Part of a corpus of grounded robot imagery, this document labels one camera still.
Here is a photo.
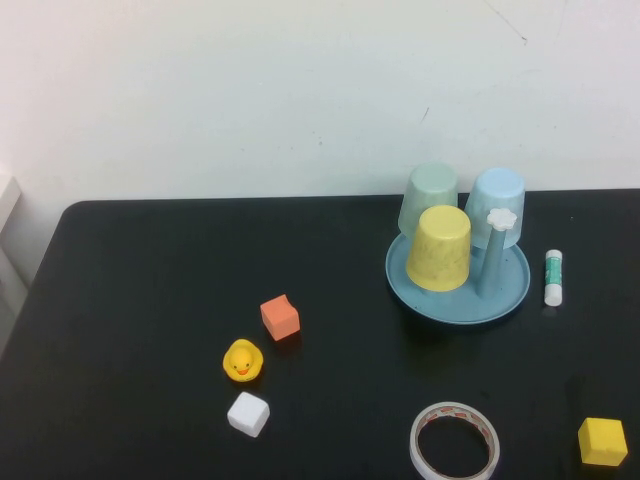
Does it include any white adhesive tape roll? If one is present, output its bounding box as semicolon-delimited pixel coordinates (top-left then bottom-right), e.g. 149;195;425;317
409;401;501;480

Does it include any yellow plastic cup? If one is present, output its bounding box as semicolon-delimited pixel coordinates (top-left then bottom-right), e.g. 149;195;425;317
405;204;473;293

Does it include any orange foam cube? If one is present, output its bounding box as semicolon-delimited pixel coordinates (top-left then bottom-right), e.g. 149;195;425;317
259;293;301;343

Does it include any white foam cube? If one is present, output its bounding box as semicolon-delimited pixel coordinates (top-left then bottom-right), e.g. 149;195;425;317
226;391;271;439

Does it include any yellow foam cube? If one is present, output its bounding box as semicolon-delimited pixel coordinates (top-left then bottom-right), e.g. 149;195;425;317
577;417;629;469

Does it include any light blue plastic cup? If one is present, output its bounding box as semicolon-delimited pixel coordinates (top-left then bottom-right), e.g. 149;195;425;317
464;167;526;249

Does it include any blue cup stand with posts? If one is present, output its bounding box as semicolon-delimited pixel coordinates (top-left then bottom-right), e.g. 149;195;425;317
385;207;532;326

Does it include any pale green plastic cup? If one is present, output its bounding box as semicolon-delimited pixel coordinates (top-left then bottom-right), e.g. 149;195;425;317
398;161;460;236

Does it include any yellow rubber duck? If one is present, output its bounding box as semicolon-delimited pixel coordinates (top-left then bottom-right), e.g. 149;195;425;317
222;338;265;384

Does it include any green and white glue stick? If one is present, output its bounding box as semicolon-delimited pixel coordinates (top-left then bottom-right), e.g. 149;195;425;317
543;249;565;307

